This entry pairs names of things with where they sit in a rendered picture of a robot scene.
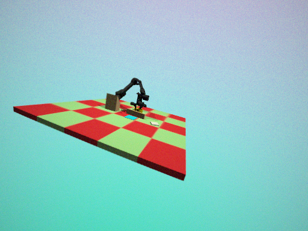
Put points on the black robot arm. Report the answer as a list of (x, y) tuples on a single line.
[(142, 95)]

